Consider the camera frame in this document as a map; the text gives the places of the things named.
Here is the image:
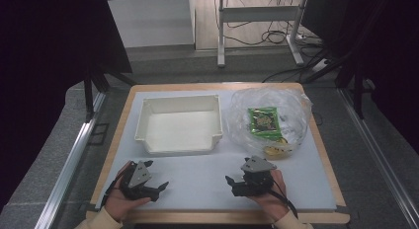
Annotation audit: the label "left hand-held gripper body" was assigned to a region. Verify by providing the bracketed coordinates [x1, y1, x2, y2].
[120, 160, 160, 202]

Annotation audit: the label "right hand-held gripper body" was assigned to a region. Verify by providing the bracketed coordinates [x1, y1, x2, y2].
[234, 155, 279, 197]

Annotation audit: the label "white plastic bin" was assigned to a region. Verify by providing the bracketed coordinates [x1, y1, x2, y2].
[133, 94, 224, 157]

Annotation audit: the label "green snack packet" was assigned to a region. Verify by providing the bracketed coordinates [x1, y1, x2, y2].
[247, 106, 284, 140]

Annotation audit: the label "clear plastic bag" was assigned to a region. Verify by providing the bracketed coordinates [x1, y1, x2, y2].
[226, 86, 313, 160]

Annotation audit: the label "person's right hand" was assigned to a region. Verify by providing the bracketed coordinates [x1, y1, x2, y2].
[248, 169, 291, 223]

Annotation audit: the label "person's left hand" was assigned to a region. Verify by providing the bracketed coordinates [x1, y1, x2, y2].
[104, 161, 152, 222]

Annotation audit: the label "yellow snack packet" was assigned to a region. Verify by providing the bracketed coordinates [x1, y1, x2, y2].
[263, 138, 293, 158]

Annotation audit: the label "white table mat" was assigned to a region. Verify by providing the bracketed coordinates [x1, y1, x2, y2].
[95, 89, 338, 212]

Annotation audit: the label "black metal stand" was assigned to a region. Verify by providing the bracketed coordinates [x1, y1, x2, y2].
[83, 64, 138, 123]
[302, 50, 368, 120]

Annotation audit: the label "white power strip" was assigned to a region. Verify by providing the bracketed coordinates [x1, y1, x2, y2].
[311, 57, 331, 73]

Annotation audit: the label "dark curtain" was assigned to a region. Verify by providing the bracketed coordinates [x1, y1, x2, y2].
[0, 0, 133, 212]
[300, 0, 419, 155]

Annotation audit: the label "white panel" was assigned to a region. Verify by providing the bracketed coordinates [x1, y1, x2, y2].
[108, 0, 196, 48]

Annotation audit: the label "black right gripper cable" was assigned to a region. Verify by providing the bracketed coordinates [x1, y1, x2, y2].
[270, 181, 299, 219]

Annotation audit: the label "aluminium rail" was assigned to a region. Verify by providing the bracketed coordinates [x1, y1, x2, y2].
[338, 87, 419, 229]
[34, 91, 107, 229]

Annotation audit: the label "long black floor cable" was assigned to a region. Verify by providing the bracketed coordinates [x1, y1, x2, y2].
[261, 59, 330, 84]

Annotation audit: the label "tangled black floor cables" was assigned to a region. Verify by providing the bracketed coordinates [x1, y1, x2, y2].
[223, 0, 299, 46]

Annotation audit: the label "white metal desk frame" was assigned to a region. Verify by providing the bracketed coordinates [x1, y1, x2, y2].
[216, 0, 306, 68]

